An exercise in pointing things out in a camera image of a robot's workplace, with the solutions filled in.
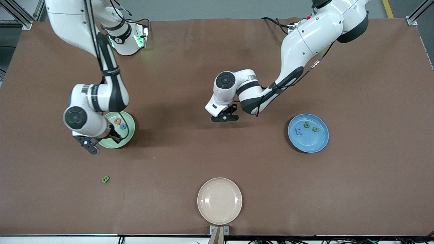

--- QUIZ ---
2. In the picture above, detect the green plate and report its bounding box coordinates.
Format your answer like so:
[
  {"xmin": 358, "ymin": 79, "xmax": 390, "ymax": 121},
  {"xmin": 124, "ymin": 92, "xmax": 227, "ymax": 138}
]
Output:
[{"xmin": 98, "ymin": 111, "xmax": 136, "ymax": 149}]

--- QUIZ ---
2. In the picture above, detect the brown table mat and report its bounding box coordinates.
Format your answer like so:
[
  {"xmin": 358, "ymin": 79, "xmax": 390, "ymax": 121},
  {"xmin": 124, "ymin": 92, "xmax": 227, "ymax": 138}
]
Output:
[{"xmin": 0, "ymin": 18, "xmax": 434, "ymax": 237}]

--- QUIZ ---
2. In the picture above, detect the blue plate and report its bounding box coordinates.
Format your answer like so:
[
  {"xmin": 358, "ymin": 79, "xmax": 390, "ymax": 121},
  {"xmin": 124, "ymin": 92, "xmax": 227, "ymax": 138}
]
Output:
[{"xmin": 288, "ymin": 114, "xmax": 330, "ymax": 154}]

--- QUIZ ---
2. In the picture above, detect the beige plate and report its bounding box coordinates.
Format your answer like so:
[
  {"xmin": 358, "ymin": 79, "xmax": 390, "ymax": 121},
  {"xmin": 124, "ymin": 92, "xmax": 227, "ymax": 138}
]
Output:
[{"xmin": 197, "ymin": 177, "xmax": 243, "ymax": 225}]

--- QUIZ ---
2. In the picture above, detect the black base cable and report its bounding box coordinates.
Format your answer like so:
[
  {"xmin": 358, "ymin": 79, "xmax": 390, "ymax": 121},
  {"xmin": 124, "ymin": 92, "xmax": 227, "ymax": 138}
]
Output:
[
  {"xmin": 119, "ymin": 10, "xmax": 151, "ymax": 34},
  {"xmin": 260, "ymin": 17, "xmax": 293, "ymax": 34}
]

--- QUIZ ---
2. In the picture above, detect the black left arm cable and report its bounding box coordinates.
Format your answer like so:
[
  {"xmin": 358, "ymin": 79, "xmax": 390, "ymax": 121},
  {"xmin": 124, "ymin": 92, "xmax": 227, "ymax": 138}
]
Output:
[{"xmin": 258, "ymin": 41, "xmax": 335, "ymax": 117}]

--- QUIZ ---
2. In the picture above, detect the aluminium frame profile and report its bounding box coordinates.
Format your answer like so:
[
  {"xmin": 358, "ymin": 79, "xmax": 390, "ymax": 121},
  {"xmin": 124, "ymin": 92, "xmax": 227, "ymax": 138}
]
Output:
[
  {"xmin": 406, "ymin": 0, "xmax": 434, "ymax": 26},
  {"xmin": 0, "ymin": 0, "xmax": 46, "ymax": 30}
]

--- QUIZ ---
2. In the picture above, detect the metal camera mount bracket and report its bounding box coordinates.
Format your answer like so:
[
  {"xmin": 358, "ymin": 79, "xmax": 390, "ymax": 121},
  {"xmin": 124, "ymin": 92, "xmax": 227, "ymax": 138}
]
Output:
[{"xmin": 208, "ymin": 225, "xmax": 230, "ymax": 244}]

